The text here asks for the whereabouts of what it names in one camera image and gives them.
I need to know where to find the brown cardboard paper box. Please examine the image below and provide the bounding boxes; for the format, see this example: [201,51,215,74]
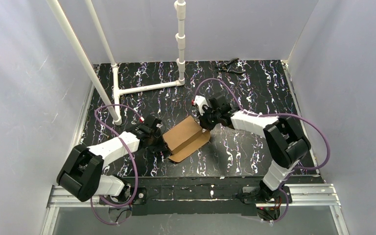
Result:
[163,116,211,163]

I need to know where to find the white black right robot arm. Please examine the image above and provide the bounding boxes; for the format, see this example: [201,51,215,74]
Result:
[192,95,311,193]

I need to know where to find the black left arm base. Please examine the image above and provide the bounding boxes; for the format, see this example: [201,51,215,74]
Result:
[110,185,148,207]

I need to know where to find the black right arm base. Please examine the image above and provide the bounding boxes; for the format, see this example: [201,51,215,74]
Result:
[233,182,293,223]

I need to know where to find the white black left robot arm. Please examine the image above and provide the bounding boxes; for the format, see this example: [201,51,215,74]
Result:
[56,115,168,202]

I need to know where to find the black pliers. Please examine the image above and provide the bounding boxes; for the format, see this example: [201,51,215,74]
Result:
[214,58,245,75]

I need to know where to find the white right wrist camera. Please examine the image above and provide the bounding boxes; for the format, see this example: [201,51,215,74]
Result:
[191,95,209,116]

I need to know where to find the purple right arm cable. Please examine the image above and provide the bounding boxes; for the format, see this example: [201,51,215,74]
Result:
[192,78,331,224]

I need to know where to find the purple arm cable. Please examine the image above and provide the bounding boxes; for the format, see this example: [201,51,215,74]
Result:
[192,78,331,224]
[90,104,145,226]

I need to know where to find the white PVC pipe frame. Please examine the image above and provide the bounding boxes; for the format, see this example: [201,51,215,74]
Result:
[46,0,188,126]

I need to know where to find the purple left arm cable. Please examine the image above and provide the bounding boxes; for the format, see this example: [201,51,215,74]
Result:
[90,104,145,226]

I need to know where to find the aluminium rail frame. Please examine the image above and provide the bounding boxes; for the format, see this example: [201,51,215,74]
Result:
[40,81,342,235]

